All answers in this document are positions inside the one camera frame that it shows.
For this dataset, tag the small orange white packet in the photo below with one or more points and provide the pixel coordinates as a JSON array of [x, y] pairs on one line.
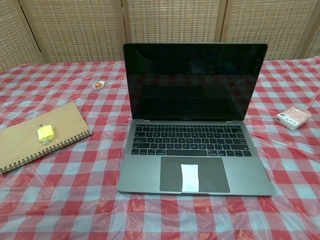
[[99, 85]]

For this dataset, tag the yellow sticky note pack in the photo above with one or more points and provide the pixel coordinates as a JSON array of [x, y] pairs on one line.
[[45, 133]]

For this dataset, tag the pink white tissue pack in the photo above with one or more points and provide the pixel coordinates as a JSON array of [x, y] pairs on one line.
[[294, 118]]

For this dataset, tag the red white checkered tablecloth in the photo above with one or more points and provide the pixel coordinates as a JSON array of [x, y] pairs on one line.
[[75, 205]]

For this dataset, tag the grey laptop computer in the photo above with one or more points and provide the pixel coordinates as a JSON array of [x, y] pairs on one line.
[[195, 140]]

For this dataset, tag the woven rattan folding screen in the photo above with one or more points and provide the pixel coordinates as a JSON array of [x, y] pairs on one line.
[[75, 27]]

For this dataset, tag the brown spiral notebook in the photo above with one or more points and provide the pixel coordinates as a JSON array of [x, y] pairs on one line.
[[30, 140]]

